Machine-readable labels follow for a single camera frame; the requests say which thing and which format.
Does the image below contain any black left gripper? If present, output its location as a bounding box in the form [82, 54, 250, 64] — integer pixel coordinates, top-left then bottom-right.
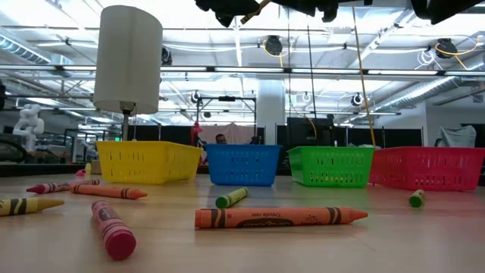
[195, 0, 262, 28]

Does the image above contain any yellow-green crayon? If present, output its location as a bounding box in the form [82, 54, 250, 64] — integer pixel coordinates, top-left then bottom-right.
[408, 189, 427, 209]
[214, 187, 250, 210]

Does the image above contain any orange crayon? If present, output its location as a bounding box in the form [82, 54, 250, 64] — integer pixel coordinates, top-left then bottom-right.
[69, 184, 149, 201]
[194, 206, 369, 230]

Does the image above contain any white shade table lamp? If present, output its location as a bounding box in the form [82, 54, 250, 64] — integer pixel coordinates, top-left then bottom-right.
[90, 4, 164, 175]

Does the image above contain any pink cloth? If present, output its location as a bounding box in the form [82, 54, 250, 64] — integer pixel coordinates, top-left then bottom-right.
[199, 121, 258, 145]

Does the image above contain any red object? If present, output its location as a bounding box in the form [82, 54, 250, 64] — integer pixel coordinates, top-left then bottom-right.
[190, 121, 204, 147]

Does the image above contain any black equipment cabinet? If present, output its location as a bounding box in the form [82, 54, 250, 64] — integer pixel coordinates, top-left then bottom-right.
[286, 116, 336, 147]

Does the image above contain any black partition panel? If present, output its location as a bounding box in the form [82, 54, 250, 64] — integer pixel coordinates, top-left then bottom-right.
[127, 124, 192, 146]
[343, 127, 424, 149]

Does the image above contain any blue plastic basket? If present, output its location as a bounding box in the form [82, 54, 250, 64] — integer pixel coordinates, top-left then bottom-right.
[205, 143, 282, 187]

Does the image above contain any yellow plastic basket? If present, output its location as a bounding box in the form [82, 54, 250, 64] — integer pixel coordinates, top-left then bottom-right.
[94, 140, 203, 186]

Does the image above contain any green plastic basket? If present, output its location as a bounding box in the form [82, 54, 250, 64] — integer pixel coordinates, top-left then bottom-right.
[286, 146, 376, 189]

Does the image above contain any grey cloth covered object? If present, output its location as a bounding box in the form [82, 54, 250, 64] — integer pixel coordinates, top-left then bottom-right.
[435, 124, 477, 148]

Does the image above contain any red plastic basket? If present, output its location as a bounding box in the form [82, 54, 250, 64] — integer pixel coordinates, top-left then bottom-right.
[368, 146, 485, 192]

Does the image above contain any white robot figure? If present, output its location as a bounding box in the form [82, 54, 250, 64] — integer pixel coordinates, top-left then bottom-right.
[11, 104, 45, 152]

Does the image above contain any black metal frame stand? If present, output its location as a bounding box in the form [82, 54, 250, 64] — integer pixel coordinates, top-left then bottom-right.
[195, 95, 258, 145]

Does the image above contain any black hanging cable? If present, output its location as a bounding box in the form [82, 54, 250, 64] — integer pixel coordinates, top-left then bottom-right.
[305, 22, 318, 147]

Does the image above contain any yellow hanging cable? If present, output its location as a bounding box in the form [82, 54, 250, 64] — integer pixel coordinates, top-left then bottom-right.
[350, 0, 377, 147]

